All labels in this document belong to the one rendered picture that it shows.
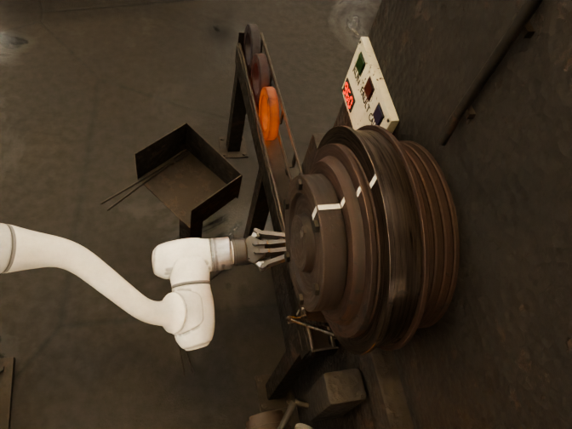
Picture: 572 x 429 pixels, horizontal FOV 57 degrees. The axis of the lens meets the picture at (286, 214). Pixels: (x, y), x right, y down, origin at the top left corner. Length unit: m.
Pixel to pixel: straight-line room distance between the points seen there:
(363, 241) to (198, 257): 0.58
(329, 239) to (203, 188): 0.85
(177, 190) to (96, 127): 1.02
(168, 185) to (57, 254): 0.63
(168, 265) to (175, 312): 0.13
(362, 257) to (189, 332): 0.58
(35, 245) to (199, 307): 0.43
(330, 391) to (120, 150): 1.65
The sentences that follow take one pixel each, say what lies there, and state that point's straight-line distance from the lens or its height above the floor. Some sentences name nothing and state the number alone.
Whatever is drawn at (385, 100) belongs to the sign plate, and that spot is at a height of 1.24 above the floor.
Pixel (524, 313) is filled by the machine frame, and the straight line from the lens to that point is 0.88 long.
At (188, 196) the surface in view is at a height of 0.60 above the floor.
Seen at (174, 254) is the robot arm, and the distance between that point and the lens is 1.40.
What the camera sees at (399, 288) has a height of 1.26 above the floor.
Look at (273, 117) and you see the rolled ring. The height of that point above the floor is 0.74.
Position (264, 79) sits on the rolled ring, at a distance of 1.90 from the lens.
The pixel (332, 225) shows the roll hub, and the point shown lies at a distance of 0.95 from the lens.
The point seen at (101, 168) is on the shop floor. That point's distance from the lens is 2.53.
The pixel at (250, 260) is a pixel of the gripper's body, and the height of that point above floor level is 0.77.
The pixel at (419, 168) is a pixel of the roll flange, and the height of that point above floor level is 1.31.
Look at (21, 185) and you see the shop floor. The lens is 2.54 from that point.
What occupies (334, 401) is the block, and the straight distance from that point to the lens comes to 1.32.
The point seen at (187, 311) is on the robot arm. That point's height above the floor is 0.79.
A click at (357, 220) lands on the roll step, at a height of 1.28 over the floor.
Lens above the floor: 2.05
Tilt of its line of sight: 58 degrees down
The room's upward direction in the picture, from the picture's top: 19 degrees clockwise
